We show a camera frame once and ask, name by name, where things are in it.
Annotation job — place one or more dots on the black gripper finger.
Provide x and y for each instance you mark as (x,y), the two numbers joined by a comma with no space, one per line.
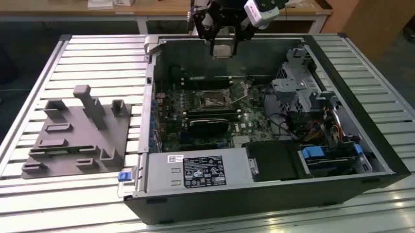
(207,24)
(246,31)

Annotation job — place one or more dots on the silver square CPU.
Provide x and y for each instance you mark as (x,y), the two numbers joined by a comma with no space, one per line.
(223,51)

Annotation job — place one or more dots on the CPU socket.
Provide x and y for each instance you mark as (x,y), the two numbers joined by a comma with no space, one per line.
(214,99)

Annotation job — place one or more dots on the RAM stick with label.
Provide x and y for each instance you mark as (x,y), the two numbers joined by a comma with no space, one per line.
(198,78)

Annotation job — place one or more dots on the metal drive cage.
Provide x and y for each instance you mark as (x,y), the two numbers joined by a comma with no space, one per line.
(291,85)

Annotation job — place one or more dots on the white box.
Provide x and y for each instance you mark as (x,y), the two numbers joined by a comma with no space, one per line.
(100,4)

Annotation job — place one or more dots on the black RAM stick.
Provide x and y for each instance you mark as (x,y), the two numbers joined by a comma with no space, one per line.
(214,111)
(214,116)

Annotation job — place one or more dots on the wooden cabinet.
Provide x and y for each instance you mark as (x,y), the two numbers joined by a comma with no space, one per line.
(372,24)

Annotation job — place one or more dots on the green motherboard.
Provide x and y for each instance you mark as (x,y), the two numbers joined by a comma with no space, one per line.
(256,126)

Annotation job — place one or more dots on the black graphics card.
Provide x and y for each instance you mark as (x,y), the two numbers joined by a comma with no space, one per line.
(207,127)

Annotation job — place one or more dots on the wooden desk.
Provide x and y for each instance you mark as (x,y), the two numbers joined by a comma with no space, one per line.
(64,12)

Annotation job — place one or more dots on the silver chipset heatsink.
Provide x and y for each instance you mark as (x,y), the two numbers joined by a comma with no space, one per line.
(242,140)

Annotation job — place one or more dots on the blue disk carrier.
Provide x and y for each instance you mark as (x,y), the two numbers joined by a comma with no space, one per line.
(311,153)

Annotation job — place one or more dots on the small blue clip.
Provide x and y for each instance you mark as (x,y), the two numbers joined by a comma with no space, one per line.
(356,149)

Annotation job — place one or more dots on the black power supply label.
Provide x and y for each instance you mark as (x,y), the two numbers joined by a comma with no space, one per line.
(204,172)

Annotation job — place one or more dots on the grey parts rack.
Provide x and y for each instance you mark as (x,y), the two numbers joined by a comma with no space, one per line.
(77,136)

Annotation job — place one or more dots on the silver power supply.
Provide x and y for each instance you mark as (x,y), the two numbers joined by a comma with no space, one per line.
(159,174)

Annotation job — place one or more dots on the blue case latch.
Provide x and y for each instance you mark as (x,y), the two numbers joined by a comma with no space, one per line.
(124,176)

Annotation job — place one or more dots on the green RAM stick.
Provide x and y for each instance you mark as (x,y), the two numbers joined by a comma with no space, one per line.
(61,151)

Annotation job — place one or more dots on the black open PC case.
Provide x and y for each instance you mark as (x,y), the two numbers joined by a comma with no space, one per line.
(227,206)

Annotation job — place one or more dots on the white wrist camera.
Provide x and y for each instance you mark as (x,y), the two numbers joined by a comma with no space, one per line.
(256,12)

